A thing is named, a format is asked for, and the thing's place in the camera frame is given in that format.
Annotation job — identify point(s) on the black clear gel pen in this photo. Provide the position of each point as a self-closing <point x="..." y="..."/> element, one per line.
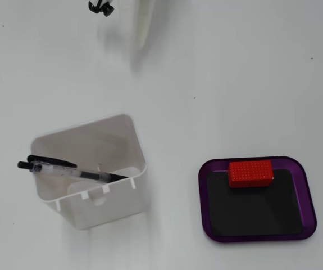
<point x="91" y="175"/>

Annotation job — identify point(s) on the purple metal tray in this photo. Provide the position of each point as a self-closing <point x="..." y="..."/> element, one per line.
<point x="308" y="202"/>

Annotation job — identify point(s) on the red perforated block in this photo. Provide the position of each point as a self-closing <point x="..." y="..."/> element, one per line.
<point x="249" y="173"/>

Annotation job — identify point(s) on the black pad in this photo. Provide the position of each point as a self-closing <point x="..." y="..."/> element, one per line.
<point x="254" y="211"/>

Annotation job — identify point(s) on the white plastic pen holder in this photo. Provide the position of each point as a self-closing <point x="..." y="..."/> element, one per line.
<point x="108" y="208"/>

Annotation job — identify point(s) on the white moving gripper finger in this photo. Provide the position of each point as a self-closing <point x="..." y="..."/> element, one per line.
<point x="145" y="25"/>

